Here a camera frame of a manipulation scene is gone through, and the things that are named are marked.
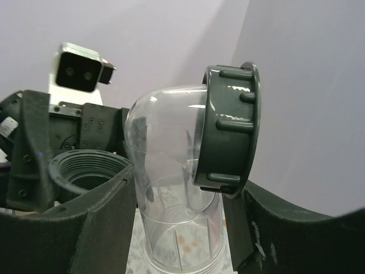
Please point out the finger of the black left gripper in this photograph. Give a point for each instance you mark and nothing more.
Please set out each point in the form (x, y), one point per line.
(30, 187)

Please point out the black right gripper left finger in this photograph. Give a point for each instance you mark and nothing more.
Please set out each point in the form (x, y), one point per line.
(89, 234)

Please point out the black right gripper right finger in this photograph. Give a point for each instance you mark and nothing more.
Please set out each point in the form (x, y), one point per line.
(270, 235)

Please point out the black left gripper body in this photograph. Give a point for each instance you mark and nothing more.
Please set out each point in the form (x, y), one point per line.
(88, 126)

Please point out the floral table mat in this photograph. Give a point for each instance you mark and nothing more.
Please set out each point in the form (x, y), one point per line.
(191, 244)

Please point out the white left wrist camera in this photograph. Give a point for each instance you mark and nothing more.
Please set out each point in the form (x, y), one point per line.
(76, 73)

